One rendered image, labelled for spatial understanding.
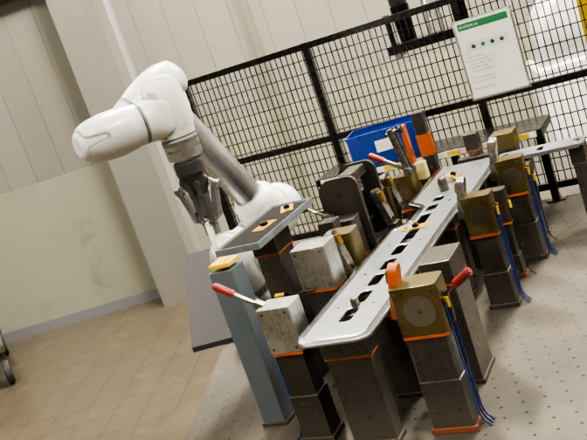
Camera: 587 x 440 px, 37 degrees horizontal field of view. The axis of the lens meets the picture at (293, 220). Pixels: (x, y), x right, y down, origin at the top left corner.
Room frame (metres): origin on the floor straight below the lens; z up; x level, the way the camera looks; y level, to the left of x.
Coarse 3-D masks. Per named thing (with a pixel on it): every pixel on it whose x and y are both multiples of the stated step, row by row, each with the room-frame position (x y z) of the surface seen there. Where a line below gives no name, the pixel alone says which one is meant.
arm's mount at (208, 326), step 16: (192, 256) 3.16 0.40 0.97; (208, 256) 3.13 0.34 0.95; (192, 272) 3.11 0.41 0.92; (208, 272) 3.08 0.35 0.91; (192, 288) 3.06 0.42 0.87; (208, 288) 3.04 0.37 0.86; (192, 304) 3.01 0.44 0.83; (208, 304) 2.99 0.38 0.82; (192, 320) 2.97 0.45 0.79; (208, 320) 2.94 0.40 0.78; (224, 320) 2.92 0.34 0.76; (192, 336) 2.92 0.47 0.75; (208, 336) 2.90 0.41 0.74; (224, 336) 2.88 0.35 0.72
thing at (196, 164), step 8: (192, 160) 2.12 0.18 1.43; (200, 160) 2.14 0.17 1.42; (176, 168) 2.13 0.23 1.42; (184, 168) 2.12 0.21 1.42; (192, 168) 2.12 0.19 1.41; (200, 168) 2.13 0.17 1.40; (184, 176) 2.12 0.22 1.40; (192, 176) 2.14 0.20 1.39; (200, 176) 2.13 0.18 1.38; (184, 184) 2.16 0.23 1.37; (192, 184) 2.15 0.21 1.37; (200, 184) 2.14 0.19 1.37; (208, 184) 2.15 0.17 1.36
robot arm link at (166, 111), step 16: (144, 80) 2.15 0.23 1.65; (160, 80) 2.12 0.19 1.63; (176, 80) 2.15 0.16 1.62; (144, 96) 2.13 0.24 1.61; (160, 96) 2.11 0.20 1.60; (176, 96) 2.12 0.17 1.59; (144, 112) 2.09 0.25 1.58; (160, 112) 2.09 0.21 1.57; (176, 112) 2.11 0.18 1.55; (160, 128) 2.09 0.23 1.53; (176, 128) 2.11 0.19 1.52; (192, 128) 2.14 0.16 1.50
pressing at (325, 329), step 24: (456, 168) 2.96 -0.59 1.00; (480, 168) 2.84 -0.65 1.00; (432, 192) 2.75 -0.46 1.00; (432, 216) 2.48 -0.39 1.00; (384, 240) 2.40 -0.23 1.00; (432, 240) 2.26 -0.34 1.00; (360, 264) 2.25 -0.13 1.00; (384, 264) 2.21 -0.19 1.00; (408, 264) 2.13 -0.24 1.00; (360, 288) 2.07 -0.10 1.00; (384, 288) 2.01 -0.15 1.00; (336, 312) 1.96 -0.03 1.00; (360, 312) 1.91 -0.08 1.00; (384, 312) 1.87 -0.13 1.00; (312, 336) 1.86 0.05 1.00; (336, 336) 1.81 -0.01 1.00; (360, 336) 1.78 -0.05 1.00
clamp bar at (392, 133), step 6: (390, 132) 2.90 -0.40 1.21; (396, 132) 2.90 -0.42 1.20; (402, 132) 2.89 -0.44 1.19; (390, 138) 2.90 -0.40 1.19; (396, 138) 2.89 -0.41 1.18; (396, 144) 2.89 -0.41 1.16; (402, 144) 2.92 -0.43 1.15; (396, 150) 2.90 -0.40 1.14; (402, 150) 2.92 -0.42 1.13; (402, 156) 2.89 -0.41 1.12; (408, 156) 2.91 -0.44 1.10; (402, 162) 2.89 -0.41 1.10; (408, 162) 2.91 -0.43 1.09
